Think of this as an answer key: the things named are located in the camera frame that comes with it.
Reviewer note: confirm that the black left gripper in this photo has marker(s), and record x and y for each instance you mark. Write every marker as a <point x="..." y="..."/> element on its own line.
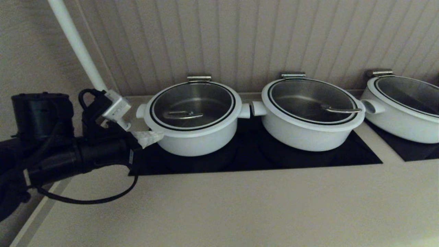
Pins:
<point x="109" y="152"/>

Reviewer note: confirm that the glass lid white rim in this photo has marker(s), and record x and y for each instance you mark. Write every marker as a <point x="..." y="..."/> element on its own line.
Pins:
<point x="301" y="99"/>
<point x="205" y="99"/>
<point x="411" y="92"/>

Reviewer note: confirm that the white pot steel interior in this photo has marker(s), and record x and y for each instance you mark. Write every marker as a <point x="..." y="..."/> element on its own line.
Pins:
<point x="298" y="137"/>
<point x="394" y="127"/>
<point x="195" y="142"/>

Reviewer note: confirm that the large black glass cooktop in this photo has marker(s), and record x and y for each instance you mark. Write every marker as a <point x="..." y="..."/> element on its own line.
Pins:
<point x="247" y="157"/>

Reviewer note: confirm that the white support pole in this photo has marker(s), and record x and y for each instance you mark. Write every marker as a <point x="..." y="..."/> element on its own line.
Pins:
<point x="75" y="41"/>

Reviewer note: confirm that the small black glass cooktop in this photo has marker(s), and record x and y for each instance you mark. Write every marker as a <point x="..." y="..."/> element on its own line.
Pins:
<point x="411" y="152"/>

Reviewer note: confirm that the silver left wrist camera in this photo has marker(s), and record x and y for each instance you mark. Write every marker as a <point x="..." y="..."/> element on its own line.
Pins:
<point x="116" y="106"/>

